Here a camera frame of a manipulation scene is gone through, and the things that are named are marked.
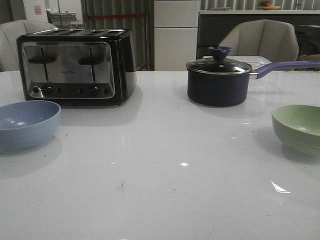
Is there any blue plastic bowl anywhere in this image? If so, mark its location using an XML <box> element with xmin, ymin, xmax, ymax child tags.
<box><xmin>0</xmin><ymin>100</ymin><xmax>61</xmax><ymax>152</ymax></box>

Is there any green plastic bowl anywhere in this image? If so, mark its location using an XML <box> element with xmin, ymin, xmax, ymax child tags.
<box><xmin>272</xmin><ymin>104</ymin><xmax>320</xmax><ymax>157</ymax></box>

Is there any dark blue saucepan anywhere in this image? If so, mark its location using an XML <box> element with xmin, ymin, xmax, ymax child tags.
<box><xmin>187</xmin><ymin>60</ymin><xmax>320</xmax><ymax>107</ymax></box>

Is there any glass lid with blue knob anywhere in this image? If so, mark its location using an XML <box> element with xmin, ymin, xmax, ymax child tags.
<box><xmin>186</xmin><ymin>46</ymin><xmax>253</xmax><ymax>75</ymax></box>

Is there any white refrigerator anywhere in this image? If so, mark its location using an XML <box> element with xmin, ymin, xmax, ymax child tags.
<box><xmin>154</xmin><ymin>0</ymin><xmax>200</xmax><ymax>71</ymax></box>

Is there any black and steel toaster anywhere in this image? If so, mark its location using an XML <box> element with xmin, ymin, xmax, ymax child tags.
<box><xmin>16</xmin><ymin>28</ymin><xmax>137</xmax><ymax>106</ymax></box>

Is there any beige armchair right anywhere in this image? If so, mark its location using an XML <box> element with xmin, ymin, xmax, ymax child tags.
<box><xmin>219</xmin><ymin>19</ymin><xmax>299</xmax><ymax>62</ymax></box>

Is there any beige armchair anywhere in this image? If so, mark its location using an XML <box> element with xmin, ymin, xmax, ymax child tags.
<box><xmin>0</xmin><ymin>20</ymin><xmax>57</xmax><ymax>72</ymax></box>
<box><xmin>219</xmin><ymin>19</ymin><xmax>299</xmax><ymax>62</ymax></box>

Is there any fruit bowl on counter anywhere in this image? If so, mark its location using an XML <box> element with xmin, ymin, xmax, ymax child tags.
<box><xmin>257</xmin><ymin>0</ymin><xmax>281</xmax><ymax>11</ymax></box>

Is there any beige armchair left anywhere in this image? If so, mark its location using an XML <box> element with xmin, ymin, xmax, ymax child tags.
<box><xmin>0</xmin><ymin>20</ymin><xmax>57</xmax><ymax>72</ymax></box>

